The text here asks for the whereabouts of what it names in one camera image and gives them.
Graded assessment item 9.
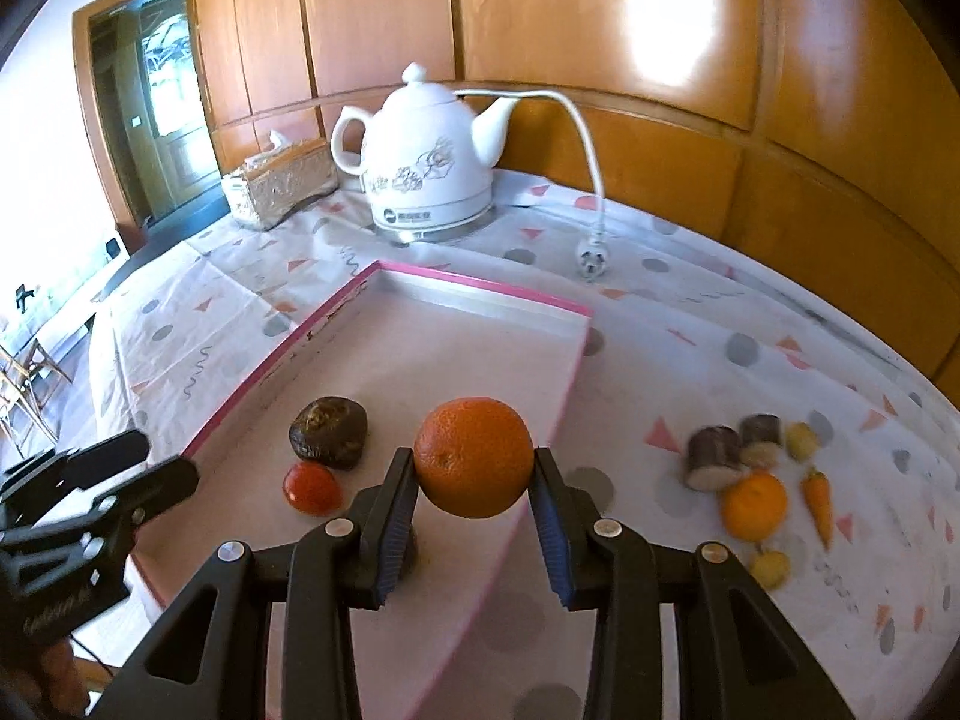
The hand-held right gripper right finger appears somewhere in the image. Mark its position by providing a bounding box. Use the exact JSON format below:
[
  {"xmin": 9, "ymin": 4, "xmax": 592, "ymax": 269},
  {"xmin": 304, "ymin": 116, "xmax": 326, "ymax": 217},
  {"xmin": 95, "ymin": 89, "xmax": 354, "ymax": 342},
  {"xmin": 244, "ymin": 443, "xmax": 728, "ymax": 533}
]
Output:
[{"xmin": 531, "ymin": 447, "xmax": 856, "ymax": 720}]

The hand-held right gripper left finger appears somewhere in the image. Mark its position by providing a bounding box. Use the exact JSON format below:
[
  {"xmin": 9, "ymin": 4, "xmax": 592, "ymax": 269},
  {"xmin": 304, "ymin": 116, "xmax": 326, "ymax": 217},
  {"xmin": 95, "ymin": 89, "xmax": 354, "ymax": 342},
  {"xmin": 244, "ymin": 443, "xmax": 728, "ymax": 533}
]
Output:
[{"xmin": 88, "ymin": 447, "xmax": 419, "ymax": 720}]

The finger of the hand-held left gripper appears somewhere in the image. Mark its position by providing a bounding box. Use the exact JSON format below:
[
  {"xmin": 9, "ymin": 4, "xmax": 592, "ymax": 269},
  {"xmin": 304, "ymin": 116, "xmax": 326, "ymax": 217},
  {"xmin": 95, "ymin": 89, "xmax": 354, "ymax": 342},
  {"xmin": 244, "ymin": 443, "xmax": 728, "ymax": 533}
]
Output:
[
  {"xmin": 0, "ymin": 456, "xmax": 200, "ymax": 565},
  {"xmin": 0, "ymin": 429, "xmax": 149, "ymax": 520}
]

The large orange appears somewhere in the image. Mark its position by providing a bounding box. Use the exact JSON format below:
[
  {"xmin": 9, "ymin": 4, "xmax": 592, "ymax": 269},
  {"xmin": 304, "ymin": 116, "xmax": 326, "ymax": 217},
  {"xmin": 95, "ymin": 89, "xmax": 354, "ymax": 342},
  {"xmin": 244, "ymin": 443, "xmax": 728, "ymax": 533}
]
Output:
[{"xmin": 413, "ymin": 397, "xmax": 535, "ymax": 520}]

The brown-white mushroom piece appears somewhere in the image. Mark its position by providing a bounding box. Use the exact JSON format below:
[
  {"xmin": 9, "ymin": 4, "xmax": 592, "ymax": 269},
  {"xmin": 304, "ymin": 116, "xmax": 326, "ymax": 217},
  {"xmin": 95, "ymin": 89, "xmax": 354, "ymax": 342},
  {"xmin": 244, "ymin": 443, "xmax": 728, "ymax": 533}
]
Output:
[{"xmin": 682, "ymin": 425, "xmax": 751, "ymax": 494}]

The pink-rimmed tray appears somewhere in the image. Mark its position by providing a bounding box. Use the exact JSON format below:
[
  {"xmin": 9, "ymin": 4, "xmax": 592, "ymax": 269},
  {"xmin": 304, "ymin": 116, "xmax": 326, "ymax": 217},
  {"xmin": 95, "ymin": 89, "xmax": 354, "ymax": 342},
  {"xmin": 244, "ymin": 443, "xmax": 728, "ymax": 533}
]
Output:
[{"xmin": 131, "ymin": 260, "xmax": 593, "ymax": 720}]

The small orange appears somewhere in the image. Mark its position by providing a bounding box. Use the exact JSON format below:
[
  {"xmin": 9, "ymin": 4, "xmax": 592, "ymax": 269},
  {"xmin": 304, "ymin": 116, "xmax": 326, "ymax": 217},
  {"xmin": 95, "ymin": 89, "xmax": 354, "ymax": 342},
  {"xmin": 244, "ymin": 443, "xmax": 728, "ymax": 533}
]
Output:
[{"xmin": 721, "ymin": 471, "xmax": 788, "ymax": 542}]

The small yellow potato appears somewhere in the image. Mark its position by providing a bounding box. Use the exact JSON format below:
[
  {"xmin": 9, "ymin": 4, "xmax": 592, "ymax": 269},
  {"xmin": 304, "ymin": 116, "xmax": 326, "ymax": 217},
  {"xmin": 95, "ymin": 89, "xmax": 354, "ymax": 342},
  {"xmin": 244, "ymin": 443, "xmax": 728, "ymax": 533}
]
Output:
[
  {"xmin": 750, "ymin": 549, "xmax": 793, "ymax": 590},
  {"xmin": 784, "ymin": 422, "xmax": 818, "ymax": 464}
]

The small carrot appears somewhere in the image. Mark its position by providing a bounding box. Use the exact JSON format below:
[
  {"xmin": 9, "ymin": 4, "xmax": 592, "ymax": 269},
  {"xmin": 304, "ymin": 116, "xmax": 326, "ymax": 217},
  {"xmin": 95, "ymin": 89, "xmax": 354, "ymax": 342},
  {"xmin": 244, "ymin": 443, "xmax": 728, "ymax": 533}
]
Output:
[{"xmin": 801, "ymin": 467, "xmax": 836, "ymax": 552}]

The person's left hand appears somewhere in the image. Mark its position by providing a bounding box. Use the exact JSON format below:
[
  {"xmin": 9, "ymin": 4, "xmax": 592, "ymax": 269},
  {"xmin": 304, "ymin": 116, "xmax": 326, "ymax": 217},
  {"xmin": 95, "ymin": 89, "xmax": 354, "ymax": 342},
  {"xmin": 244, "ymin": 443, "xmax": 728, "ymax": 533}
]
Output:
[{"xmin": 30, "ymin": 641, "xmax": 89, "ymax": 720}]

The red tomato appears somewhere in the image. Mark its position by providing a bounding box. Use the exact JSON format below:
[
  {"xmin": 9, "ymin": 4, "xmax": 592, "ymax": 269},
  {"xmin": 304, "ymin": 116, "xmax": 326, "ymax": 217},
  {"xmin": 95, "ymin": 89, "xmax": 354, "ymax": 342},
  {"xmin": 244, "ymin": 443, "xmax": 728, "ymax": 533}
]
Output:
[{"xmin": 282, "ymin": 462, "xmax": 344, "ymax": 517}]

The wooden chair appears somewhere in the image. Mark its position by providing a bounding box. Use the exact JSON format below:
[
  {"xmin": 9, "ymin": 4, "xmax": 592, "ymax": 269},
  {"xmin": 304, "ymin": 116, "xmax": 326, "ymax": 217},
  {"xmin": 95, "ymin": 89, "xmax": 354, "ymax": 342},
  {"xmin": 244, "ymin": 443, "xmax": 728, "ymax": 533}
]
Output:
[{"xmin": 0, "ymin": 337, "xmax": 74, "ymax": 452}]

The dark brown mushroom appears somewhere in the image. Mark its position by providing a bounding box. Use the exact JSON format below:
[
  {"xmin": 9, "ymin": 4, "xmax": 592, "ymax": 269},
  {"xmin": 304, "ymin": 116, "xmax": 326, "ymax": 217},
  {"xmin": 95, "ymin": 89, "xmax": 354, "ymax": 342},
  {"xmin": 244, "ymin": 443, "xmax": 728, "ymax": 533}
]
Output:
[{"xmin": 289, "ymin": 396, "xmax": 368, "ymax": 471}]

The patterned white tablecloth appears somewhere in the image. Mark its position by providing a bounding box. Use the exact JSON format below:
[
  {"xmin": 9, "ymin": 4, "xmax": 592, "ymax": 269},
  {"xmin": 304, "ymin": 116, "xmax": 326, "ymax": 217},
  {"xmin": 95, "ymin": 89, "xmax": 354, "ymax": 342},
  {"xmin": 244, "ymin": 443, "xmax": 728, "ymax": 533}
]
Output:
[{"xmin": 56, "ymin": 165, "xmax": 960, "ymax": 720}]

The silver kettle base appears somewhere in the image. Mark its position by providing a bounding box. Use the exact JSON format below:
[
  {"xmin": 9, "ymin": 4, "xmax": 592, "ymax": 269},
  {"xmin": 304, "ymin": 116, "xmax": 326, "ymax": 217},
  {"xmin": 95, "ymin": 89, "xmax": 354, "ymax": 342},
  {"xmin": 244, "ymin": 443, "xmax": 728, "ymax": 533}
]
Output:
[{"xmin": 371, "ymin": 199, "xmax": 497, "ymax": 246}]

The patterned tissue box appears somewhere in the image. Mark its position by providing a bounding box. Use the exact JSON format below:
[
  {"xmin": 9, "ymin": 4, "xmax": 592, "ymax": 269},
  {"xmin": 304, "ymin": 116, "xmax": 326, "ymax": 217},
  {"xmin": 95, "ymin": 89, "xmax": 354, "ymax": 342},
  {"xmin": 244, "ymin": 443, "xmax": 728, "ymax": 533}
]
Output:
[{"xmin": 222, "ymin": 131, "xmax": 338, "ymax": 230}]

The wooden glass door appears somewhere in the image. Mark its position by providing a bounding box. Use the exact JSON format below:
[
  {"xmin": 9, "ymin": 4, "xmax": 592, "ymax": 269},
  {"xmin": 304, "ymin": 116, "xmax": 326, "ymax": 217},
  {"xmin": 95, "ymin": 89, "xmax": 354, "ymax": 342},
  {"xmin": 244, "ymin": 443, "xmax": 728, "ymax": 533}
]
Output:
[{"xmin": 73, "ymin": 0, "xmax": 226, "ymax": 230}]

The white floral electric kettle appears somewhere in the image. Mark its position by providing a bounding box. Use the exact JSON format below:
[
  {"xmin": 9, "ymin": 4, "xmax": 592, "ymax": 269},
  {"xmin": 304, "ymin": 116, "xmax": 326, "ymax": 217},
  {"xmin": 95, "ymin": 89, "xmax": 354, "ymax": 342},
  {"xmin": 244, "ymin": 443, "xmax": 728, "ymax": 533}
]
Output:
[{"xmin": 331, "ymin": 62, "xmax": 518, "ymax": 235}]

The white power cable with plug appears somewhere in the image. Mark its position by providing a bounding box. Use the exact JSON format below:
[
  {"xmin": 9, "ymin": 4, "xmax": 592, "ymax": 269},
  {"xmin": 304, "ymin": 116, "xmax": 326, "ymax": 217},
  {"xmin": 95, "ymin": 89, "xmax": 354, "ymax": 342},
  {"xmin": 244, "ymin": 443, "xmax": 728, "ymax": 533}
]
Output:
[{"xmin": 457, "ymin": 88, "xmax": 610, "ymax": 280}]

